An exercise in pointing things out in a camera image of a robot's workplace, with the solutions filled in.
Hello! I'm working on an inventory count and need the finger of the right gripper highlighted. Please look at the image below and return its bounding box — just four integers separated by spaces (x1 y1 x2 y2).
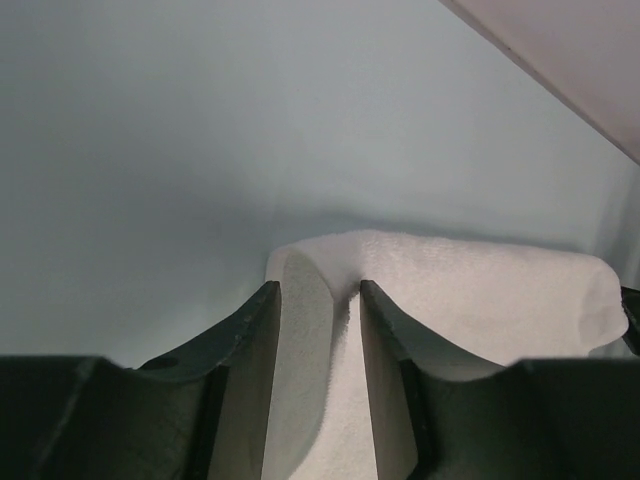
621 287 640 356

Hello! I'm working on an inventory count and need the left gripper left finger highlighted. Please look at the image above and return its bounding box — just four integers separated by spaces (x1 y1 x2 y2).
1 281 280 479

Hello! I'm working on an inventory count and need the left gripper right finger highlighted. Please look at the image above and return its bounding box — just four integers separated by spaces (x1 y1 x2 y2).
360 281 639 479

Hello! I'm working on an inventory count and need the white towel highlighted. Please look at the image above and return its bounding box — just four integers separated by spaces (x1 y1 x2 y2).
262 230 628 479

